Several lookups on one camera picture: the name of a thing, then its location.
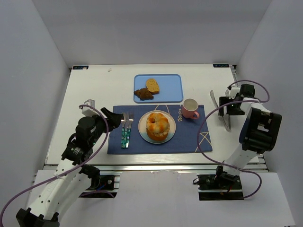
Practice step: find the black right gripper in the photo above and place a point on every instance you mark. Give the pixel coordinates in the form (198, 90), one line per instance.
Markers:
(224, 107)

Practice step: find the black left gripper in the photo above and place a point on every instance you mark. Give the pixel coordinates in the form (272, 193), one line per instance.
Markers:
(110, 118)

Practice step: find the metal serving tongs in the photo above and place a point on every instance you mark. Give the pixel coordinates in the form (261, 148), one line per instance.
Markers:
(225, 120)

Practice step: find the round orange striped bun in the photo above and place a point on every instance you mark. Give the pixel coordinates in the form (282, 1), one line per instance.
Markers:
(157, 123)

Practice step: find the sugared orange muffin bread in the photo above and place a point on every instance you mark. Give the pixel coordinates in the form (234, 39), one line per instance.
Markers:
(159, 136)

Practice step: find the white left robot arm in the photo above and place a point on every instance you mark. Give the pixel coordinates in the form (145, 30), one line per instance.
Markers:
(73, 175)

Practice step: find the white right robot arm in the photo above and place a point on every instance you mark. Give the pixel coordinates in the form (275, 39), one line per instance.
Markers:
(258, 135)

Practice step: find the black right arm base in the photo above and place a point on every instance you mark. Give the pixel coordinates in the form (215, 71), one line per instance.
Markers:
(211, 188)

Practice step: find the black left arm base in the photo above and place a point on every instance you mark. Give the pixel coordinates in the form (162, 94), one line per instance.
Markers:
(105, 186)

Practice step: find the tan bread slice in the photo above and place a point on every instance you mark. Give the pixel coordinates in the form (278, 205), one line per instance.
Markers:
(152, 86)

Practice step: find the cream and blue plate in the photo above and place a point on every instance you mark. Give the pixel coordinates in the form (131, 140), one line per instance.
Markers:
(142, 127)

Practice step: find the brown chocolate croissant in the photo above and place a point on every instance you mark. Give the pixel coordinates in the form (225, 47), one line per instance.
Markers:
(144, 94)

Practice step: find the pink ceramic mug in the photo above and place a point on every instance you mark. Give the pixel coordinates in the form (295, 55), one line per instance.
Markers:
(189, 109)

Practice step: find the dark label sticker right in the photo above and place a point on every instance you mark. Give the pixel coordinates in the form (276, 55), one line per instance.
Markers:
(221, 65)

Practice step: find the dark label sticker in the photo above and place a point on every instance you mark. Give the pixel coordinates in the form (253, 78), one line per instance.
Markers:
(221, 65)
(85, 67)

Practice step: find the blue cloth placemat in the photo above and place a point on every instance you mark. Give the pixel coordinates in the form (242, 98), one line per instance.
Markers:
(183, 140)

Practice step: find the dark label sticker left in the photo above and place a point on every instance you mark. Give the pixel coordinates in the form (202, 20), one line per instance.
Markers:
(85, 67)

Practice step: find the light blue plastic tray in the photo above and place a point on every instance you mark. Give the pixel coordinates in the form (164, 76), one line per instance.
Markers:
(171, 90)

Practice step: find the spoon with green handle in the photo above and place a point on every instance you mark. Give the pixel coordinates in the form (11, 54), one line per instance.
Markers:
(123, 124)

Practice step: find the knife with green handle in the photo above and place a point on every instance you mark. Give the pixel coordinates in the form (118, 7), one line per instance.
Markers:
(125, 129)

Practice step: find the fork with green handle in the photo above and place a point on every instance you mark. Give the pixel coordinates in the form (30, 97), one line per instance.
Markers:
(130, 121)

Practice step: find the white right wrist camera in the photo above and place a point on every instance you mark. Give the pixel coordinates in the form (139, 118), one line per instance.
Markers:
(232, 92)

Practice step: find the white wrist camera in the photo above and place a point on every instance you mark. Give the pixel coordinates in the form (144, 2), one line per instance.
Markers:
(86, 108)
(232, 92)

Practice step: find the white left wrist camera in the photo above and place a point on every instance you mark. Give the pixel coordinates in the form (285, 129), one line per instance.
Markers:
(86, 108)

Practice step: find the aluminium table rail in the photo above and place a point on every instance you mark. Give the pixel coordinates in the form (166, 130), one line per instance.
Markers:
(208, 167)

